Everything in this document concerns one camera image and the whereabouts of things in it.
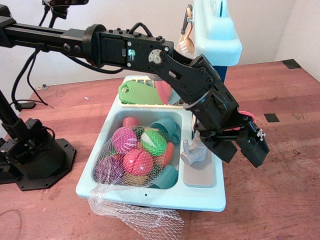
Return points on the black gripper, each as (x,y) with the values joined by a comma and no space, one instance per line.
(213,108)

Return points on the grey toy faucet with lever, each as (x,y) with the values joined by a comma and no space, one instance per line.
(198,170)

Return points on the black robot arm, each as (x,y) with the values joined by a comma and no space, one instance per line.
(126,49)

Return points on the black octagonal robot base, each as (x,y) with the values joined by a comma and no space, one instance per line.
(33,158)

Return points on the pink toy cup on table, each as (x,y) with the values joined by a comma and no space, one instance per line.
(244,120)

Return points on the black tape square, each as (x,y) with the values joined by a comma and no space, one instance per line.
(271,118)

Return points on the teal toy cup back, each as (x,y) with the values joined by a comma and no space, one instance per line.
(170,127)

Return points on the teal toy cup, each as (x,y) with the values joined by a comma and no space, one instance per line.
(166,179)
(170,127)

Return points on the orange toy carrot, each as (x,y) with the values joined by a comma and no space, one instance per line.
(166,157)

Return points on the teal toy cup front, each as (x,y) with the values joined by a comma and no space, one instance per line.
(166,179)

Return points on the dark blue shelf column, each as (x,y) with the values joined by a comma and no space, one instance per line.
(222,71)

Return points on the light blue toy plate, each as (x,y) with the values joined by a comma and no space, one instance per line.
(174,98)

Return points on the green toy vegetable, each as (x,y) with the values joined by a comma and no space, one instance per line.
(153,142)

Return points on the light blue toy sink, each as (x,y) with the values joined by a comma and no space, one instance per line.
(179,196)

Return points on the pink toy plate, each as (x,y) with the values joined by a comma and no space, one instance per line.
(163,91)

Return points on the black tape corner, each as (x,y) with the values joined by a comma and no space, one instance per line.
(291,64)

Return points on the red toy tomato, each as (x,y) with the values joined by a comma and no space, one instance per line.
(138,162)

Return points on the white mesh net bag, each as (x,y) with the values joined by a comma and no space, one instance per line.
(152,223)

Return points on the light blue toy shelf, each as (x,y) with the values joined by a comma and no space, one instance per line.
(215,34)

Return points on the orange toy spoon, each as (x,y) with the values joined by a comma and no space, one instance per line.
(189,45)

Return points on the white toy brush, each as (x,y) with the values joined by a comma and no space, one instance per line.
(182,47)

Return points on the pink toy cup in sink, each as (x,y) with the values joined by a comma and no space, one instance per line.
(130,122)

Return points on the magenta toy fruit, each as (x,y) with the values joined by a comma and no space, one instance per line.
(124,139)

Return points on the purple toy eggplant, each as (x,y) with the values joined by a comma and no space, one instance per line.
(108,171)

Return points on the small metal bolt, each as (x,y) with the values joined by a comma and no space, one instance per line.
(42,87)

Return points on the black toy utensil handle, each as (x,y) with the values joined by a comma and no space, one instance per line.
(185,22)

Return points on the black overhead camera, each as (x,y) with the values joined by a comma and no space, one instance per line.
(59,8)

